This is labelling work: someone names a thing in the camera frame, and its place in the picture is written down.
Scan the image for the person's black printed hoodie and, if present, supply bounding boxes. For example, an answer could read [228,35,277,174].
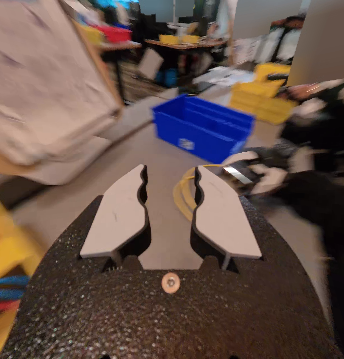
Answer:
[280,78,344,174]

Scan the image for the yellow ethernet cable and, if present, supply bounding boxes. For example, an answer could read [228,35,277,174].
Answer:
[173,163,226,223]

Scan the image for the white papers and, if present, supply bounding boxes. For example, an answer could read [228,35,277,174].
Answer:
[192,66,257,87]

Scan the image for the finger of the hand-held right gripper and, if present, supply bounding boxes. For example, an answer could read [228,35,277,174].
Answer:
[221,151,259,169]
[249,165,289,195]

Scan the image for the yellow plastic bin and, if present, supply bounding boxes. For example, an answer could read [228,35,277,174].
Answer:
[0,194,48,359]
[254,63,292,85]
[230,82,299,125]

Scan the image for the person's right forearm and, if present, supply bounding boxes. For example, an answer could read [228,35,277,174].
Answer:
[278,170,344,284]

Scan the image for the grey desk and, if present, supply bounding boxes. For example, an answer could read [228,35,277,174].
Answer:
[10,87,331,314]

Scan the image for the beige cloth cover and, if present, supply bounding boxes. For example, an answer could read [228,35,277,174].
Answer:
[0,0,125,186]

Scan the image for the wooden table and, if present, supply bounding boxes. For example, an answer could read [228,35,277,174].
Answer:
[145,39,228,51]

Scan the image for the blue cable bundle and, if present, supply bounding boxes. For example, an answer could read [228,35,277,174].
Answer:
[0,276,30,301]

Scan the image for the blue plastic bin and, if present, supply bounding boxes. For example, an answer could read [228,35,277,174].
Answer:
[152,94,255,165]

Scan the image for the red cable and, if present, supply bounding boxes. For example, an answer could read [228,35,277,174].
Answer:
[0,301,22,314]

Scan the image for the grey box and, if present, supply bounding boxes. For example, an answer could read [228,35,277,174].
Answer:
[138,48,165,81]

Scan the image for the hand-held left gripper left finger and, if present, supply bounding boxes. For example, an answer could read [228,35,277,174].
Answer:
[79,164,152,260]

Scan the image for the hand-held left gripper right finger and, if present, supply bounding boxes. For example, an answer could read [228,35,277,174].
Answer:
[190,165,263,269]

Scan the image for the red plastic bin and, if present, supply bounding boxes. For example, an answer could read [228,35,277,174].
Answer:
[100,25,132,43]

